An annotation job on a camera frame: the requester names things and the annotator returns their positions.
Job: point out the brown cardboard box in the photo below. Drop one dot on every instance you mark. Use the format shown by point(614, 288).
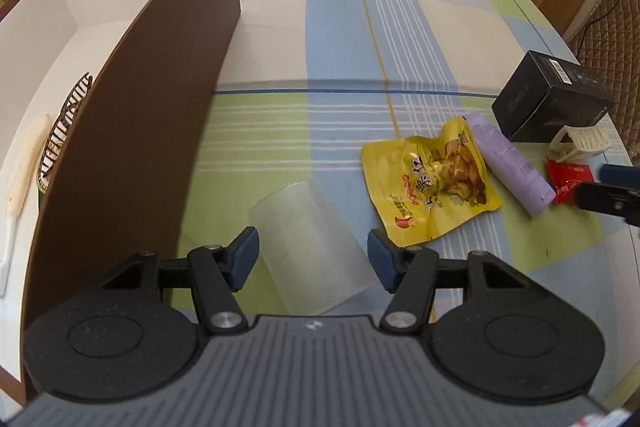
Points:
point(150, 107)

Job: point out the yellow snack packet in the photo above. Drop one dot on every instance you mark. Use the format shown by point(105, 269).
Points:
point(435, 187)

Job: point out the cream toothbrush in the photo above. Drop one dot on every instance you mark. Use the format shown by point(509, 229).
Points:
point(27, 167)

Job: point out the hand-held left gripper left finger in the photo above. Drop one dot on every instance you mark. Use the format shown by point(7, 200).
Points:
point(244, 259)

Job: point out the red packet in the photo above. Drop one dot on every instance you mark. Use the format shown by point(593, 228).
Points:
point(567, 179)

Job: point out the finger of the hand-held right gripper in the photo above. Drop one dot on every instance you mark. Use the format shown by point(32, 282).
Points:
point(620, 174)
point(607, 202)

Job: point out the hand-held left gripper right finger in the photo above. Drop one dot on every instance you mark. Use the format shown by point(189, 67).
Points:
point(382, 264)

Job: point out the white hair clip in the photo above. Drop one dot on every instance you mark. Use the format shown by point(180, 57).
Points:
point(582, 143)

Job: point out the chair with brown quilted cover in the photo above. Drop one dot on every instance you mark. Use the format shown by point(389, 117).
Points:
point(612, 47)

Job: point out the clear plastic cup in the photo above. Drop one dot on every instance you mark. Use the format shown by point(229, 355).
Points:
point(310, 237)

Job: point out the black striped round item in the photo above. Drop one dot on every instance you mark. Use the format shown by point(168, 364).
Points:
point(62, 132)

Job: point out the black product box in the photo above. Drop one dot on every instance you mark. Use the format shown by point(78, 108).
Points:
point(550, 97)

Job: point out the checked cloth desktop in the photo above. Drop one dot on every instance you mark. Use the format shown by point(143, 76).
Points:
point(325, 57)

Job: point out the purple tube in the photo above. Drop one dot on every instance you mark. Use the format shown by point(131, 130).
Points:
point(510, 162)

